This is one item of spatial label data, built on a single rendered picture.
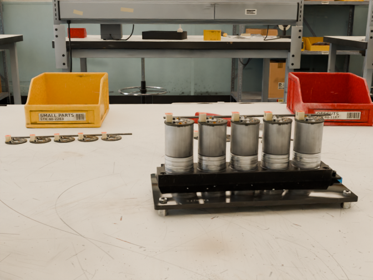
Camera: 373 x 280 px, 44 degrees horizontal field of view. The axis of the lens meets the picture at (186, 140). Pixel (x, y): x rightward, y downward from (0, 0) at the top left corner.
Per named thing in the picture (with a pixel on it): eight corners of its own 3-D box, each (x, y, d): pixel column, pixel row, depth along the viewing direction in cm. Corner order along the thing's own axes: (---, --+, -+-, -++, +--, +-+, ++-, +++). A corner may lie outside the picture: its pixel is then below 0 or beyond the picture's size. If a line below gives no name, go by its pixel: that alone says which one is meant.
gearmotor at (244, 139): (260, 180, 39) (263, 121, 38) (232, 181, 39) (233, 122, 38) (253, 171, 42) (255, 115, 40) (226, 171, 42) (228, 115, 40)
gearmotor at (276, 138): (292, 179, 40) (296, 120, 38) (264, 180, 40) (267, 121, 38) (283, 170, 42) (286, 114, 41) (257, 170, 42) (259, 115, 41)
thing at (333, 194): (321, 179, 43) (322, 167, 43) (357, 210, 37) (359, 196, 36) (150, 185, 42) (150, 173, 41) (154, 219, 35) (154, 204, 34)
